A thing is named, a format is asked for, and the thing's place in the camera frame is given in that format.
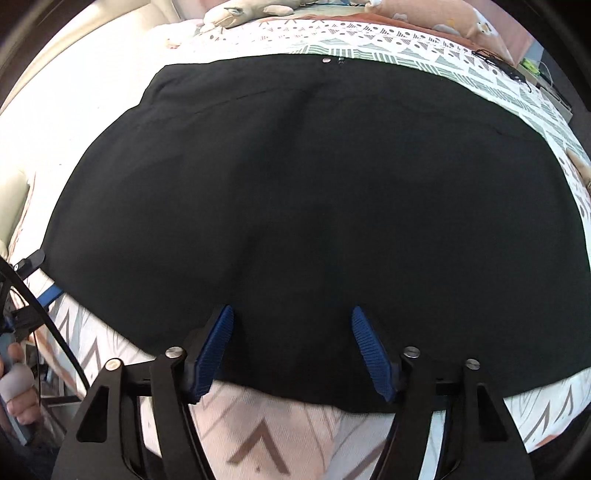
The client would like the black charger with cable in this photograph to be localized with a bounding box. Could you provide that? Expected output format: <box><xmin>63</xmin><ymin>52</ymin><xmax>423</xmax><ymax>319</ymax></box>
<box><xmin>471</xmin><ymin>48</ymin><xmax>532</xmax><ymax>90</ymax></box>

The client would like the person's left hand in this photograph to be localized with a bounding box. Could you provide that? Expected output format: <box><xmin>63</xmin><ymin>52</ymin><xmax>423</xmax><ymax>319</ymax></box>
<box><xmin>0</xmin><ymin>342</ymin><xmax>42</xmax><ymax>426</ymax></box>

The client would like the pink curtain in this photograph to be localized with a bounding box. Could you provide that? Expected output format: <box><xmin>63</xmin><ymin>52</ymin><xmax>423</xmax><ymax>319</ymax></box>
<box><xmin>501</xmin><ymin>18</ymin><xmax>543</xmax><ymax>63</ymax></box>

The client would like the black jacket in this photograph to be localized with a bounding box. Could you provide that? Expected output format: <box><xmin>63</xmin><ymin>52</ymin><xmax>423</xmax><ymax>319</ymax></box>
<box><xmin>41</xmin><ymin>53</ymin><xmax>591</xmax><ymax>414</ymax></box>

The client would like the cream padded headboard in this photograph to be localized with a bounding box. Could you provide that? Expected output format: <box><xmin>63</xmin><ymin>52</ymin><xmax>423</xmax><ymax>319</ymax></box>
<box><xmin>92</xmin><ymin>0</ymin><xmax>181</xmax><ymax>51</ymax></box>

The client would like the white nightstand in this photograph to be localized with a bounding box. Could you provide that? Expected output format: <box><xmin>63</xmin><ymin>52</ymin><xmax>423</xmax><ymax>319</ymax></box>
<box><xmin>531</xmin><ymin>69</ymin><xmax>573</xmax><ymax>115</ymax></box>

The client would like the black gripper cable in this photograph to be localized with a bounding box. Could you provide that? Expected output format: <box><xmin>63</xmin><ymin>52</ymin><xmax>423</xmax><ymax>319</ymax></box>
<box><xmin>0</xmin><ymin>258</ymin><xmax>90</xmax><ymax>398</ymax></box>

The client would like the patterned white and orange blanket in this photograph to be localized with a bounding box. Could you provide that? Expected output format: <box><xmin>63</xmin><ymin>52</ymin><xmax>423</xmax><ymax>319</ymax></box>
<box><xmin>0</xmin><ymin>18</ymin><xmax>591</xmax><ymax>480</ymax></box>

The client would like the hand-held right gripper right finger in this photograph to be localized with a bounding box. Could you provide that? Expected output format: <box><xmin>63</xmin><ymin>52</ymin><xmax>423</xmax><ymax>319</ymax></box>
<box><xmin>351</xmin><ymin>305</ymin><xmax>536</xmax><ymax>480</ymax></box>

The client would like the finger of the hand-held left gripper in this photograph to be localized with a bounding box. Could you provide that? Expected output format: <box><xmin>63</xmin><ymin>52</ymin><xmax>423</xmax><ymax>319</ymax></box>
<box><xmin>36</xmin><ymin>284</ymin><xmax>64</xmax><ymax>309</ymax></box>

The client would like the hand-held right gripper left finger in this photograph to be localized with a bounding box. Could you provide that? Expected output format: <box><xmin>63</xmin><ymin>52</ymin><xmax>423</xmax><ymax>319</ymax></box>
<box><xmin>51</xmin><ymin>304</ymin><xmax>236</xmax><ymax>480</ymax></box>

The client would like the pink plush pillow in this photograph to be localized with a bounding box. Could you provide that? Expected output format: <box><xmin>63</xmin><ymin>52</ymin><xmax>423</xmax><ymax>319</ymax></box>
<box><xmin>365</xmin><ymin>0</ymin><xmax>513</xmax><ymax>63</ymax></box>

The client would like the grey plush toy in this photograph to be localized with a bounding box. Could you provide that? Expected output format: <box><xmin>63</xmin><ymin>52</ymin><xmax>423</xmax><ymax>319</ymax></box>
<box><xmin>203</xmin><ymin>0</ymin><xmax>296</xmax><ymax>31</ymax></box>

